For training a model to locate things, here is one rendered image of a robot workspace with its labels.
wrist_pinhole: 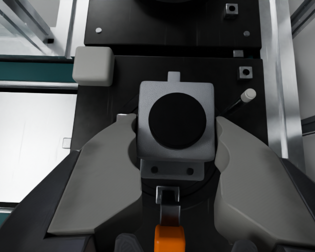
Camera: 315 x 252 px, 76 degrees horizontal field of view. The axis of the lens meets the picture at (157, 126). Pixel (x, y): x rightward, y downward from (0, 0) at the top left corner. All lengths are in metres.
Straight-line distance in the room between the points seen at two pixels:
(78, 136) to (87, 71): 0.08
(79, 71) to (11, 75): 0.13
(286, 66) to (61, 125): 0.33
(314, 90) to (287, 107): 0.17
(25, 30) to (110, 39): 0.10
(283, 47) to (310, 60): 0.16
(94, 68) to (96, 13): 0.10
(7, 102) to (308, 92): 0.51
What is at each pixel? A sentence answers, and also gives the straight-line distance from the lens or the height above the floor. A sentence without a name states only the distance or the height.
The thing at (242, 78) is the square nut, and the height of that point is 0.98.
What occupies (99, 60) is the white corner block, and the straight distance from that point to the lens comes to 0.27.
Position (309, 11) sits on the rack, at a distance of 0.39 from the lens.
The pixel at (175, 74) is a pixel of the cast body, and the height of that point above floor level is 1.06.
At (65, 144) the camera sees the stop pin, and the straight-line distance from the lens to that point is 0.28.
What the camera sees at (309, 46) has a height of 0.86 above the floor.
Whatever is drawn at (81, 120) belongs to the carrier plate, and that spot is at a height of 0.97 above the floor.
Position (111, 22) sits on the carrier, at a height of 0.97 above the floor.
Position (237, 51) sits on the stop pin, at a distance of 0.31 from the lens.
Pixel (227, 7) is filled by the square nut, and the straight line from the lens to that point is 0.32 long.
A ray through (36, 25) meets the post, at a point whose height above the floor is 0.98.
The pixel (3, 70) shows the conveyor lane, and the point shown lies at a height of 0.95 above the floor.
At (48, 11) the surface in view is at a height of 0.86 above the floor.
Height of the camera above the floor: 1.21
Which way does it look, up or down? 78 degrees down
